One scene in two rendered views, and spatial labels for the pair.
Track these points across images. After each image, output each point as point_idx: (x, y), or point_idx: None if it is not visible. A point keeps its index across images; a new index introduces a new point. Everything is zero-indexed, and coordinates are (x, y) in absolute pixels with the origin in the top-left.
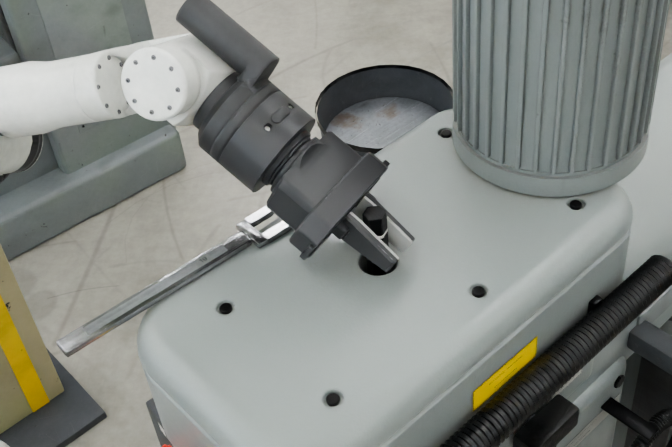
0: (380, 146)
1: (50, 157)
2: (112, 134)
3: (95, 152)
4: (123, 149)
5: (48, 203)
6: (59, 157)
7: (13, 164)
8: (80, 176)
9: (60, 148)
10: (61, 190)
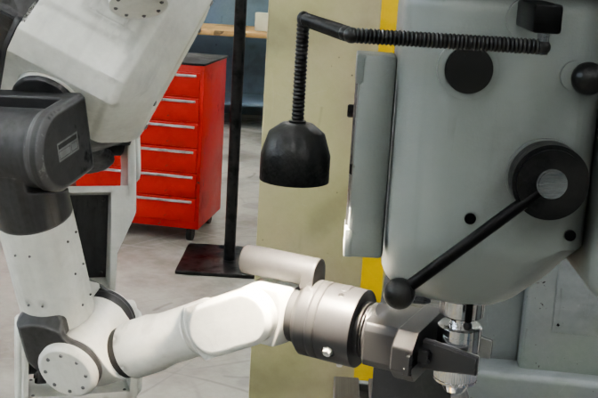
0: None
1: (513, 345)
2: (584, 353)
3: (558, 361)
4: (587, 376)
5: (486, 378)
6: (521, 345)
7: None
8: (529, 373)
9: (525, 335)
10: (505, 374)
